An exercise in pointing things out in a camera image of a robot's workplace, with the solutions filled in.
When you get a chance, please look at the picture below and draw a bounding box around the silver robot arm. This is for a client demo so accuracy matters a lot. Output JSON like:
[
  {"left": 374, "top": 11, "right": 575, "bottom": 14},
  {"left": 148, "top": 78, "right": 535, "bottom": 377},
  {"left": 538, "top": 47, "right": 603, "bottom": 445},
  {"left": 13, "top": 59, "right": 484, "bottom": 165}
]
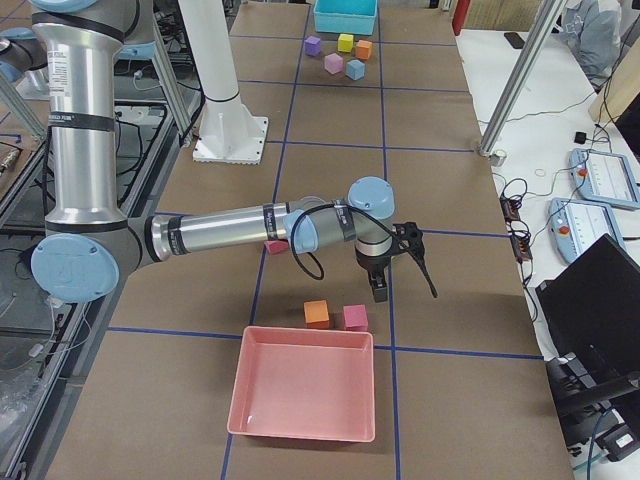
[{"left": 29, "top": 1, "right": 395, "bottom": 303}]

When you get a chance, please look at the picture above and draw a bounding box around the light blue block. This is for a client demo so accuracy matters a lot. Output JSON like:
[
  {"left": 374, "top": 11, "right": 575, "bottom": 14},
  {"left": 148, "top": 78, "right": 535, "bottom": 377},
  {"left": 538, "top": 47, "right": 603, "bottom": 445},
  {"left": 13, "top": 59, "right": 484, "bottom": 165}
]
[{"left": 344, "top": 59, "right": 366, "bottom": 81}]

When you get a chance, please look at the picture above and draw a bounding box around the white pedestal column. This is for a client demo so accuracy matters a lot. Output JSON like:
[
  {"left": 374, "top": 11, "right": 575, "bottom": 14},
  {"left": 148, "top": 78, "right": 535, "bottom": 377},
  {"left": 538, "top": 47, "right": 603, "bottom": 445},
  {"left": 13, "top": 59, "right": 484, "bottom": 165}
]
[{"left": 179, "top": 0, "right": 269, "bottom": 165}]

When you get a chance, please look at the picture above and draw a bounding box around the pink plastic tray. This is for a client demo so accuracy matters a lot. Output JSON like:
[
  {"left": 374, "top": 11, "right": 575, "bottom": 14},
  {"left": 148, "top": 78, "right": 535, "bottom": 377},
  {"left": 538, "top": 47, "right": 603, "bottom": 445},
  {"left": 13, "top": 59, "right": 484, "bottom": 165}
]
[{"left": 227, "top": 326, "right": 376, "bottom": 443}]

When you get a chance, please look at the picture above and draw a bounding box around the orange foam block near tray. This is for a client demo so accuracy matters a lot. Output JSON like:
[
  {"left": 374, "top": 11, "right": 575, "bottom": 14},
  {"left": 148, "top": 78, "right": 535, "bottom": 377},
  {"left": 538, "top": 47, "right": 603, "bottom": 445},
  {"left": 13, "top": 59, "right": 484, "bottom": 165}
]
[{"left": 303, "top": 300, "right": 331, "bottom": 330}]

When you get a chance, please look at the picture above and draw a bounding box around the magenta foam block by arm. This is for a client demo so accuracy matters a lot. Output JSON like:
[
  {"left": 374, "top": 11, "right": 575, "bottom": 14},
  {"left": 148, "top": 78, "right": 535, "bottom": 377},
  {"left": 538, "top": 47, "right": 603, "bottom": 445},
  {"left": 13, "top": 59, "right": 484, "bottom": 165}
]
[{"left": 264, "top": 240, "right": 289, "bottom": 255}]

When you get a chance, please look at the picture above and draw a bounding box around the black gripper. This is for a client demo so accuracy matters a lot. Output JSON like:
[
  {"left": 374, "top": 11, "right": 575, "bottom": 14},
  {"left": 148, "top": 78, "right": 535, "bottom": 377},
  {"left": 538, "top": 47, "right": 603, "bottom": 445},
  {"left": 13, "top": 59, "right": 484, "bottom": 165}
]
[{"left": 355, "top": 243, "right": 394, "bottom": 302}]

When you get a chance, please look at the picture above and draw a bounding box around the teal plastic bin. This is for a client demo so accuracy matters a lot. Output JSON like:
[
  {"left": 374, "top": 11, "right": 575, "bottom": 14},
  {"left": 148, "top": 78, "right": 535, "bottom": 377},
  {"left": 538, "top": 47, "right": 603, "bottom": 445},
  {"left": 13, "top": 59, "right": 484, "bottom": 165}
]
[{"left": 313, "top": 0, "right": 378, "bottom": 35}]

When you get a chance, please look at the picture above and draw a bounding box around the black phone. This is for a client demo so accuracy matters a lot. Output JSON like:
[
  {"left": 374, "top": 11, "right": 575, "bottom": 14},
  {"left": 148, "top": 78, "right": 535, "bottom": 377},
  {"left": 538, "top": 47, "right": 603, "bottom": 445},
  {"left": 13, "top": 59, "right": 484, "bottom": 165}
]
[{"left": 504, "top": 31, "right": 525, "bottom": 50}]

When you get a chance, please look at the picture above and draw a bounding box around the person in grey clothes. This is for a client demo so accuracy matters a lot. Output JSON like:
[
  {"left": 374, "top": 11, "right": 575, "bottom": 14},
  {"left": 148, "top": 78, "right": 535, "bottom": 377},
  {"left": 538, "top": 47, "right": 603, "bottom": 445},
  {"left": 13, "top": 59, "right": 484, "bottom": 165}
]
[{"left": 560, "top": 0, "right": 622, "bottom": 91}]

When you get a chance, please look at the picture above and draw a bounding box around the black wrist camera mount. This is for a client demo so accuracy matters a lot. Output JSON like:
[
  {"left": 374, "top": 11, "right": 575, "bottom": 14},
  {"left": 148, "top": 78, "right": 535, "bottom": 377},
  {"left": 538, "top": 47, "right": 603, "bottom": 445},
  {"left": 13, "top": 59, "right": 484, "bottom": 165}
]
[{"left": 393, "top": 222, "right": 438, "bottom": 299}]

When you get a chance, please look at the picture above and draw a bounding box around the magenta foam block near tray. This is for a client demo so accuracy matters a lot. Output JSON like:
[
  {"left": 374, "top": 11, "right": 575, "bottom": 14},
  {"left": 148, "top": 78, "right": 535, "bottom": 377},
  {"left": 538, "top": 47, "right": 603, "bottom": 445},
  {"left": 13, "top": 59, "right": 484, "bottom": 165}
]
[{"left": 343, "top": 304, "right": 369, "bottom": 332}]

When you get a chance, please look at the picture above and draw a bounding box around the light pink foam block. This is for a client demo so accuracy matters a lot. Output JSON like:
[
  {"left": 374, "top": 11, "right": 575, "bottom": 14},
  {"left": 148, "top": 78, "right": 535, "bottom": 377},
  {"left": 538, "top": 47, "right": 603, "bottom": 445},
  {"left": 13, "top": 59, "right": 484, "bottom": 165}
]
[{"left": 323, "top": 53, "right": 344, "bottom": 75}]

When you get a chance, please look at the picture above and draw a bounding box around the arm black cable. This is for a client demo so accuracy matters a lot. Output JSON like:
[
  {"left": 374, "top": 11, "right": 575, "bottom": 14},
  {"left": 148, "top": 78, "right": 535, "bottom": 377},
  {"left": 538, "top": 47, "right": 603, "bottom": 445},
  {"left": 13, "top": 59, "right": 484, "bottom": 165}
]
[{"left": 291, "top": 198, "right": 406, "bottom": 281}]

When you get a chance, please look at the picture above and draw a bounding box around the upper teach pendant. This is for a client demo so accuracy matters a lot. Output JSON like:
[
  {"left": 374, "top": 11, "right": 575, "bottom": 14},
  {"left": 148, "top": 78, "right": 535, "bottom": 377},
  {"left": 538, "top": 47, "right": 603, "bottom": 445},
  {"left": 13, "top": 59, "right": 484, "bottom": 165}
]
[{"left": 569, "top": 149, "right": 639, "bottom": 210}]

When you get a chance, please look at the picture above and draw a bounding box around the aluminium frame post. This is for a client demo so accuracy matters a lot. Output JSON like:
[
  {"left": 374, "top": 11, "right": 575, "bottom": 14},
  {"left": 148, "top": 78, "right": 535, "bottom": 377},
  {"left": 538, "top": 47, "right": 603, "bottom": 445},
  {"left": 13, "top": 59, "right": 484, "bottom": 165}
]
[{"left": 477, "top": 0, "right": 566, "bottom": 167}]

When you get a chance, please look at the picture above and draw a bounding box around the teach pendant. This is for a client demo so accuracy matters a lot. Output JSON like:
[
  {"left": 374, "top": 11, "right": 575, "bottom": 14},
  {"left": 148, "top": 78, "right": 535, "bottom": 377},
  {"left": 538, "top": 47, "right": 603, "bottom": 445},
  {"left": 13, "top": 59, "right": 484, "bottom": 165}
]
[
  {"left": 549, "top": 198, "right": 625, "bottom": 264},
  {"left": 569, "top": 149, "right": 639, "bottom": 210}
]

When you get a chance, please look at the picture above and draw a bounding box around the yellow foam block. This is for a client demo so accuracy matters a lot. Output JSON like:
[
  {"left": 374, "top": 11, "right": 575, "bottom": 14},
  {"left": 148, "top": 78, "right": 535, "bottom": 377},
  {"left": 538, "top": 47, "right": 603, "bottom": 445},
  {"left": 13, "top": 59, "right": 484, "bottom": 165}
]
[{"left": 337, "top": 33, "right": 354, "bottom": 53}]

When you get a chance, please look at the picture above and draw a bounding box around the lower teach pendant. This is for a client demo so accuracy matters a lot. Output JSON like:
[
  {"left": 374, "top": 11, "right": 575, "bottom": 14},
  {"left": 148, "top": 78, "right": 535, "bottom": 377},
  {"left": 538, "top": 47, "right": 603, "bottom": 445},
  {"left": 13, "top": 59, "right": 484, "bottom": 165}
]
[{"left": 549, "top": 198, "right": 625, "bottom": 264}]

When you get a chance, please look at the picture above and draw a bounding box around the orange foam block far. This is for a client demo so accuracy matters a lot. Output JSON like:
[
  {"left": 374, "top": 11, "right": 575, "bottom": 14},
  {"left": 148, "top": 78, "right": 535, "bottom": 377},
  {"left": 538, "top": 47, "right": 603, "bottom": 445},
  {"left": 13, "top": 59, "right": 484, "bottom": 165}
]
[{"left": 355, "top": 39, "right": 374, "bottom": 61}]

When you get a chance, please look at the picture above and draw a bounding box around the black laptop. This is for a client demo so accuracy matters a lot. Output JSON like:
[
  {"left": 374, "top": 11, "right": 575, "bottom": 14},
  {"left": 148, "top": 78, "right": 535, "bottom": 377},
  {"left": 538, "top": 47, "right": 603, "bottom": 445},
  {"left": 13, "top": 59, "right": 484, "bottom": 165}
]
[{"left": 534, "top": 232, "right": 640, "bottom": 371}]

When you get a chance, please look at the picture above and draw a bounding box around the dark purple block far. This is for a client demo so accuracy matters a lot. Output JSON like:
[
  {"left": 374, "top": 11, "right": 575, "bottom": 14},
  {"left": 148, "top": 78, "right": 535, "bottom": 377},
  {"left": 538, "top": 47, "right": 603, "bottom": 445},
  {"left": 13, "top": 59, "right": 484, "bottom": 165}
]
[{"left": 304, "top": 35, "right": 322, "bottom": 57}]

